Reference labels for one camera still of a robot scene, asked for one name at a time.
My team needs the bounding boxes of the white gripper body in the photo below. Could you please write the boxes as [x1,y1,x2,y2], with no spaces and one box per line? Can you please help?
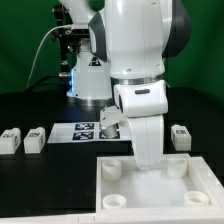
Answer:
[128,115,164,170]

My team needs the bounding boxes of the white square tabletop part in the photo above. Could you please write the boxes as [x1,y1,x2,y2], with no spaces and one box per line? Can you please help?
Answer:
[96,154,224,224]

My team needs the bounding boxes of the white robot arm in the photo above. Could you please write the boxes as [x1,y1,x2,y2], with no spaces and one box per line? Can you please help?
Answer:
[59,0,190,170]

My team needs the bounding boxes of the white sheet with markers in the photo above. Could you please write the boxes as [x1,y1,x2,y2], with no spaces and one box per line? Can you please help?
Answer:
[47,121,133,145]

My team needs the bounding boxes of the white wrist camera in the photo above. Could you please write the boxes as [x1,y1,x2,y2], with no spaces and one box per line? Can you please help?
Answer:
[100,106,128,139]

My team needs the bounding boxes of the black cable at base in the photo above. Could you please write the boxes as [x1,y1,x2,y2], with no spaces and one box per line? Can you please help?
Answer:
[25,73,72,94]

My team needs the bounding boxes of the white cable left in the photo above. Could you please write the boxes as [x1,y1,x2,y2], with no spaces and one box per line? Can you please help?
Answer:
[25,24,73,90]

